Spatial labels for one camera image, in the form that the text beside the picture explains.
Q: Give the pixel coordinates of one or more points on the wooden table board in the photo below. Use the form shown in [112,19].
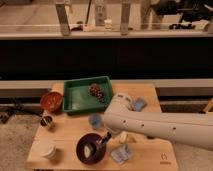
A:
[147,154]

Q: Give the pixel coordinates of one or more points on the purple bowl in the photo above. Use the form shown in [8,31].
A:
[80,153]

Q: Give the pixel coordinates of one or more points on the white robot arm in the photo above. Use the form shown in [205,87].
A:
[187,128]

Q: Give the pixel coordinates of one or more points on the red orange bowl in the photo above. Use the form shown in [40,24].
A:
[51,101]

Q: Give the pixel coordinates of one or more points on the white stacked cups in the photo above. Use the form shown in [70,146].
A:
[47,149]

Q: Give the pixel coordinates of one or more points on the blue grey cloth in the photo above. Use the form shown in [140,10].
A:
[121,154]

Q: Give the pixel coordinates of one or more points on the white yellow corn toy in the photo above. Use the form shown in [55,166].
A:
[126,138]

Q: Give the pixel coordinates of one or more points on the blue sponge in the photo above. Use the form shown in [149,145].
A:
[139,104]

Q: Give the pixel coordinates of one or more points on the dark grape bunch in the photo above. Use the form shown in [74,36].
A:
[95,90]

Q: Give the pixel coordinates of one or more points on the black white brush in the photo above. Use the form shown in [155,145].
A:
[96,145]

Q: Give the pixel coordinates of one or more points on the small blue cup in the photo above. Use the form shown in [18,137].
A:
[95,121]

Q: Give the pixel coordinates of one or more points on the green plastic tray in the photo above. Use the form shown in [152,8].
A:
[77,98]

